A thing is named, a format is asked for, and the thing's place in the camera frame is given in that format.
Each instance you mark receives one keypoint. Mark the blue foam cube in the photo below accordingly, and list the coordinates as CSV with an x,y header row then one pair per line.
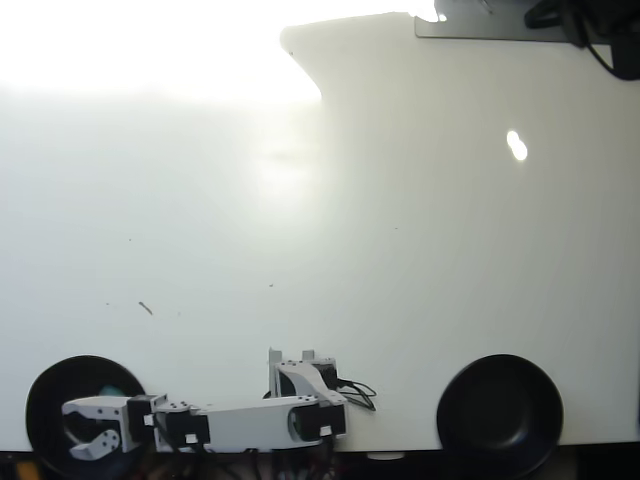
x,y
109,389

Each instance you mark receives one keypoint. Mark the black round bowl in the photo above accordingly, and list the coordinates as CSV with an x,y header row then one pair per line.
x,y
45,400
500,415

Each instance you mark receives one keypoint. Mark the grey metal stand plate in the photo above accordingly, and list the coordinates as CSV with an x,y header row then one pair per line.
x,y
475,30

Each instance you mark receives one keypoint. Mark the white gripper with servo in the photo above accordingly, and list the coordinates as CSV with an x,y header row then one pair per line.
x,y
125,425

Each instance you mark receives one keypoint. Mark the white Koch robot arm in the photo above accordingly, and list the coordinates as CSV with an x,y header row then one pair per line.
x,y
250,420

